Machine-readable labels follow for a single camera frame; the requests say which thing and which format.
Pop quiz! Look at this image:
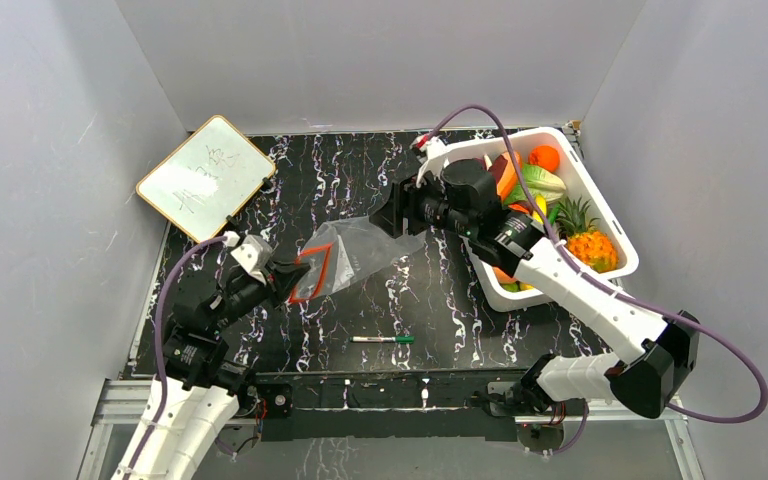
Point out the green capped marker pen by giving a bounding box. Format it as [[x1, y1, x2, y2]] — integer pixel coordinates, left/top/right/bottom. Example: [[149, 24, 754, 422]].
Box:
[[350, 336, 415, 345]]

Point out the orange fruit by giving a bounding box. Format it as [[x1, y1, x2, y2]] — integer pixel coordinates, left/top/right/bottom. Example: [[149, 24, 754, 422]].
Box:
[[528, 145, 560, 173]]

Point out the pineapple toy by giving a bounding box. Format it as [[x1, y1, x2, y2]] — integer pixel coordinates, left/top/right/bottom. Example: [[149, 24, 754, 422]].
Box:
[[555, 197, 619, 273]]

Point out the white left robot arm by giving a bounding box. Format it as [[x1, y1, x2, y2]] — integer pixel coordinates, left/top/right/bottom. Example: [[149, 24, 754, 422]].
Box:
[[112, 231, 311, 479]]

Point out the white plastic bin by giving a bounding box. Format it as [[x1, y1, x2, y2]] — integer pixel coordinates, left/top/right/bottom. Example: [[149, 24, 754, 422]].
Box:
[[439, 127, 639, 312]]

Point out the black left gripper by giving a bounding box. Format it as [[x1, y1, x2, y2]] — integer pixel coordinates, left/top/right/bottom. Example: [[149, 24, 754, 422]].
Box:
[[210, 256, 311, 333]]

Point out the clear zip bag orange zipper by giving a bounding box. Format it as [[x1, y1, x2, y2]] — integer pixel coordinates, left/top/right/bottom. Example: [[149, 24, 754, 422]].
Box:
[[289, 217, 425, 303]]

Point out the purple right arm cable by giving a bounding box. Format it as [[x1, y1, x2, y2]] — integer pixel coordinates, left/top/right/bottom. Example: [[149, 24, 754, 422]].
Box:
[[423, 103, 768, 425]]

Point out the small whiteboard yellow frame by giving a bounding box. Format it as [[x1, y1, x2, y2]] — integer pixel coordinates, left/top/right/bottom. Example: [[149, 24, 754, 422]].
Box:
[[136, 115, 276, 243]]

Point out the green lettuce leaf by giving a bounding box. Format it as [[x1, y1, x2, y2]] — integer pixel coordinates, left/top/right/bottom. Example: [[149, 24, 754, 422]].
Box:
[[503, 164, 567, 205]]

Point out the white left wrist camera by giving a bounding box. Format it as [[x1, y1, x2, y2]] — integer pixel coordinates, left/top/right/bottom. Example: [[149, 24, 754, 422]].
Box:
[[226, 233, 274, 285]]

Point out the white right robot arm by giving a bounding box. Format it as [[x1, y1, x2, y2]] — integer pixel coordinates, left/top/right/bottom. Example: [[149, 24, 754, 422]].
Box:
[[370, 160, 698, 419]]

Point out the yellow banana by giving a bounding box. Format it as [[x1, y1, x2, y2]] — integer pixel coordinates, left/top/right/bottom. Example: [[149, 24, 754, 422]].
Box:
[[531, 194, 548, 224]]

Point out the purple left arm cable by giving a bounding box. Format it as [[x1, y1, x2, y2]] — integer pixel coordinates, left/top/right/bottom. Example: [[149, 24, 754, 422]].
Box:
[[125, 235, 230, 472]]

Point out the orange papaya slice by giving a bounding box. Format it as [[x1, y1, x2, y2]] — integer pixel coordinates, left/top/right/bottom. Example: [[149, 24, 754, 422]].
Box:
[[488, 152, 518, 200]]

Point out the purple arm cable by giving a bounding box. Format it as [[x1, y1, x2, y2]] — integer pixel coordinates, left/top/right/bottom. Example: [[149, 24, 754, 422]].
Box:
[[423, 103, 768, 425], [125, 235, 230, 472]]

